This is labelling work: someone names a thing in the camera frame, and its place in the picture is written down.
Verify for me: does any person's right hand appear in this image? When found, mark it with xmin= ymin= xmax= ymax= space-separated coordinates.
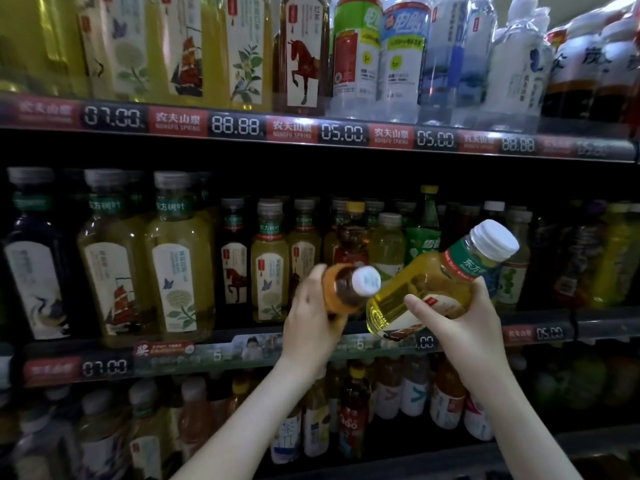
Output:
xmin=403 ymin=277 xmax=511 ymax=391

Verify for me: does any person's left hand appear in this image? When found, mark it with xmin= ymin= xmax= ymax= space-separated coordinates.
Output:
xmin=279 ymin=263 xmax=351 ymax=375

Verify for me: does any orange tea bottle white cap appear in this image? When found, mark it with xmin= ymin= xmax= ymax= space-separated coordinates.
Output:
xmin=321 ymin=263 xmax=383 ymax=315

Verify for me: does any pale yellow juice bottle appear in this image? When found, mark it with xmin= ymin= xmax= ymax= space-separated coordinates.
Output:
xmin=495 ymin=208 xmax=533 ymax=311

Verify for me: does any yellow tea bottle ship label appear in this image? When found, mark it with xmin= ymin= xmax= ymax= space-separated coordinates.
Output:
xmin=365 ymin=219 xmax=521 ymax=341

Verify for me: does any row of tea juice bottles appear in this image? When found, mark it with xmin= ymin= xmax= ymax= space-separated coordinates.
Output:
xmin=0 ymin=344 xmax=640 ymax=480

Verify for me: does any brown tea bottle horse label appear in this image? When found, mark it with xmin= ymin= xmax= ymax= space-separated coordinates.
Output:
xmin=273 ymin=0 xmax=332 ymax=115

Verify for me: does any black label coffee bottle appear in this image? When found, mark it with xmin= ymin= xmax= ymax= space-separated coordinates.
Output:
xmin=542 ymin=14 xmax=601 ymax=121
xmin=589 ymin=17 xmax=640 ymax=123

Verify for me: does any row of clear water bottles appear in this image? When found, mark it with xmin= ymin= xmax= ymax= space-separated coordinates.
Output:
xmin=329 ymin=0 xmax=553 ymax=133

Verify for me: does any row of yellow tea bottles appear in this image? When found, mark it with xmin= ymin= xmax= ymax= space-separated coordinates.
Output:
xmin=0 ymin=0 xmax=275 ymax=113

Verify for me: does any person's left forearm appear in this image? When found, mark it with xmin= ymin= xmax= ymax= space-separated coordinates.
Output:
xmin=172 ymin=359 xmax=321 ymax=480

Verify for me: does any person's right forearm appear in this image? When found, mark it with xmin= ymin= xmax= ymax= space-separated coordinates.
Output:
xmin=465 ymin=367 xmax=583 ymax=480

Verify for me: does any green pictured price label strip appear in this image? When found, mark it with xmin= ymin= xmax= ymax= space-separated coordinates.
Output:
xmin=19 ymin=307 xmax=576 ymax=391

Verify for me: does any red black price label strip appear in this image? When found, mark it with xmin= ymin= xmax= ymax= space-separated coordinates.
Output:
xmin=0 ymin=92 xmax=639 ymax=163

